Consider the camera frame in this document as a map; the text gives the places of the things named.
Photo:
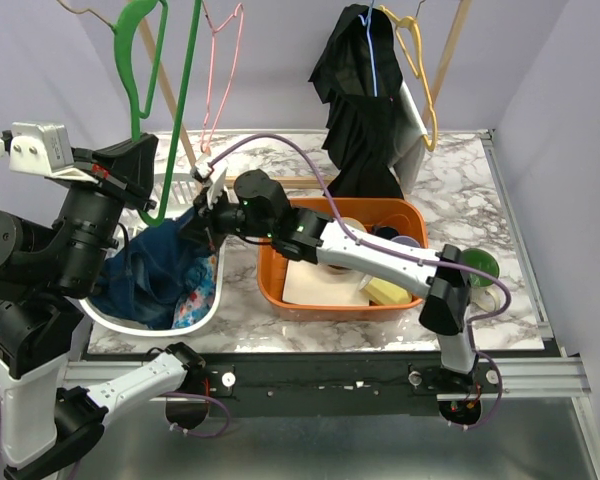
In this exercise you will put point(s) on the black garment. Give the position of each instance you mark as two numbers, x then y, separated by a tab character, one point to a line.
360	127

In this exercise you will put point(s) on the light blue hanger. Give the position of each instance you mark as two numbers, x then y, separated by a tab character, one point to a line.
366	21

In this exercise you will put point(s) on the pink wire hanger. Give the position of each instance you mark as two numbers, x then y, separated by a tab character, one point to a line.
224	53

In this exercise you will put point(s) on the black cup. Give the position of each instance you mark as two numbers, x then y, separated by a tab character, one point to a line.
385	232

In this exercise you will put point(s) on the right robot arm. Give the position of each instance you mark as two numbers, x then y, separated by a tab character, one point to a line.
263	210

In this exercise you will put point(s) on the yellow hanger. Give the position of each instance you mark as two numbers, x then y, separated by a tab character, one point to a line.
416	64

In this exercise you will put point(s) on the dark blue denim skirt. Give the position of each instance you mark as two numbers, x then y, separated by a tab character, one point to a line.
143	281

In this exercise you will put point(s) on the grey white garment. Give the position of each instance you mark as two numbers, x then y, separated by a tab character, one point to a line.
408	140

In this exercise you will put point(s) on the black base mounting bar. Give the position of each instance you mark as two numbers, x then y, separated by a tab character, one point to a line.
333	384

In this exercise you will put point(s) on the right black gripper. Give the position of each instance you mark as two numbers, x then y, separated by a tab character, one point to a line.
206	218

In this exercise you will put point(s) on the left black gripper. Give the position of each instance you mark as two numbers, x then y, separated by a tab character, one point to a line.
126	168

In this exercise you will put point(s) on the white bowl with dark rim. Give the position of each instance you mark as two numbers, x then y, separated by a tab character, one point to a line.
355	224

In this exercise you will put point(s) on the green hanger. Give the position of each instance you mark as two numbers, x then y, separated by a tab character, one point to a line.
149	20

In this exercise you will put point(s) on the lavender cup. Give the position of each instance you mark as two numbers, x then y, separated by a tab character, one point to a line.
406	240

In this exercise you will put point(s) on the floral blue skirt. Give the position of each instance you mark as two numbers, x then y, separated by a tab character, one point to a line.
199	292

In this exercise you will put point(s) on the white floral mug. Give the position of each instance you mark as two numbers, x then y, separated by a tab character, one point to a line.
486	299

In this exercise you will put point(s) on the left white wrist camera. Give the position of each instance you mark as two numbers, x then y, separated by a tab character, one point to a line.
42	149

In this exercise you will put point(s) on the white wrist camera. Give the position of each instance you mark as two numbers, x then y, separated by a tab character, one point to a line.
42	149
212	178

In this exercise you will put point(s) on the yellow cup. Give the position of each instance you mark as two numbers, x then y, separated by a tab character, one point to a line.
384	293

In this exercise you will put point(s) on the white square plate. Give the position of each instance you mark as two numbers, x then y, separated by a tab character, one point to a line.
322	285

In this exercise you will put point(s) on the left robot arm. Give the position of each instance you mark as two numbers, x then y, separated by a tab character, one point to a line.
45	427

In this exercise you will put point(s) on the orange plastic tub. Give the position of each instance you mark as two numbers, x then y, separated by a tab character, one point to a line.
392	212

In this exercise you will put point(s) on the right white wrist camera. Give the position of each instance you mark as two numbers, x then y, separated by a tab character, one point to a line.
212	178

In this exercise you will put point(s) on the wooden clothes rack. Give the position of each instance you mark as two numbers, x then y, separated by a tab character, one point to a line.
447	50

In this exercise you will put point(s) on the green bowl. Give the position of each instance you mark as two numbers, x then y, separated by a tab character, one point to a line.
483	261

